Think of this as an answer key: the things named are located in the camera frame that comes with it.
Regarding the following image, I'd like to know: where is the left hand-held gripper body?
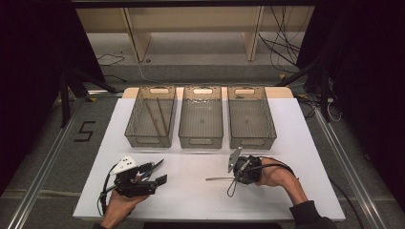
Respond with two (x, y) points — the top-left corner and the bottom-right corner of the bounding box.
(110, 156), (158, 198)

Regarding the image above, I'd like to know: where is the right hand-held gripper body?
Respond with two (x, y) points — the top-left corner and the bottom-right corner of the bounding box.
(227, 146), (264, 186)

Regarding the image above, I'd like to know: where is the fork with wooden handle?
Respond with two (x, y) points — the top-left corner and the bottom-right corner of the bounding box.
(205, 176), (237, 182)

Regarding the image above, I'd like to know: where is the transparent grey plastic bin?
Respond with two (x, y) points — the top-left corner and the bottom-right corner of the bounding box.
(178, 85), (224, 150)
(123, 85), (178, 149)
(226, 85), (278, 151)

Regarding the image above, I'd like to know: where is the person's right hand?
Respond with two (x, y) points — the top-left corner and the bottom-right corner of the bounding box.
(256, 157), (288, 189)

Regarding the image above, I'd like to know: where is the person's left hand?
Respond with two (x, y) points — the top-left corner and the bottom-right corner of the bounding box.
(101, 191), (151, 229)

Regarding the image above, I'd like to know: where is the black metal stand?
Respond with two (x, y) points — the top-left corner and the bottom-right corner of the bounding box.
(58, 68), (119, 128)
(276, 56), (332, 123)

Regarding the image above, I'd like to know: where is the black curtain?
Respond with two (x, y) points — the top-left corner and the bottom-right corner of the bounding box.
(0, 0), (107, 196)
(295, 0), (405, 204)

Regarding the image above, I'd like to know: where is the beige wooden desk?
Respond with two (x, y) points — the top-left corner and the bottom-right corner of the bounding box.
(75, 6), (316, 63)

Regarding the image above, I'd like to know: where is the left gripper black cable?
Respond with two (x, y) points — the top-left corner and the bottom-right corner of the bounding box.
(97, 163), (119, 218)

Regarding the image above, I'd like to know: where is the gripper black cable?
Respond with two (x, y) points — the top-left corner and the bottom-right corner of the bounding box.
(226, 156), (299, 198)
(97, 163), (119, 218)

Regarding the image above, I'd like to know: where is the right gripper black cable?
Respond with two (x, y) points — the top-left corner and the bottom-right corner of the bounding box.
(226, 156), (299, 198)

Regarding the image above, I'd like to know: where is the short aluminium rail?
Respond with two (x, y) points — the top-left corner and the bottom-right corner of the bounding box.
(87, 90), (124, 97)

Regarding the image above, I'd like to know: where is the long aluminium floor rail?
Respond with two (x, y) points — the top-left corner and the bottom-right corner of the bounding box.
(6, 98), (88, 229)
(313, 108), (388, 229)

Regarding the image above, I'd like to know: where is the white plug with cable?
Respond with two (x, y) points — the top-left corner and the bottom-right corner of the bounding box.
(326, 97), (344, 124)

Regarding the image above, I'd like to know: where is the thin black floor cable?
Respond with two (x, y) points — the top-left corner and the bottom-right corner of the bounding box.
(95, 52), (127, 68)

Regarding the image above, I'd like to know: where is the black hanging cable bundle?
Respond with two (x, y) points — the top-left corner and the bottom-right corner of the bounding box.
(257, 6), (307, 74)

